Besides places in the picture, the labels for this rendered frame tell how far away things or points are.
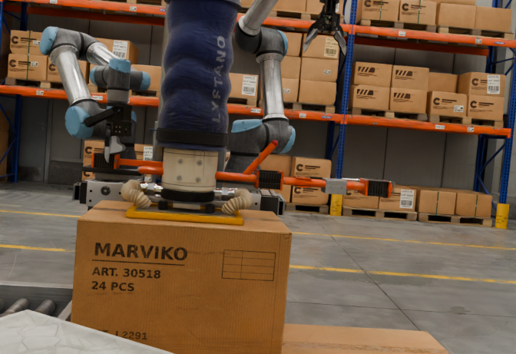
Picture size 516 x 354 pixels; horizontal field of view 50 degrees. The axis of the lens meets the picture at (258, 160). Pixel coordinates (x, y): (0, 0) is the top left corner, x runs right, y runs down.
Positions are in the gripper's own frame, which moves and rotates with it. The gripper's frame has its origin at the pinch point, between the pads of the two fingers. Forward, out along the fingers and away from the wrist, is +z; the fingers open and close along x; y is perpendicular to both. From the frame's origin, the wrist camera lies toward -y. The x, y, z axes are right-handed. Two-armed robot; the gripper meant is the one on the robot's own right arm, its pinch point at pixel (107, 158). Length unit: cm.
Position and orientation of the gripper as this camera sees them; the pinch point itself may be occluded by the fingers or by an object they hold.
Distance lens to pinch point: 205.3
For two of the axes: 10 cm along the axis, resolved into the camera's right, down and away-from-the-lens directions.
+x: -1.1, -0.6, 9.9
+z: -0.8, 10.0, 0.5
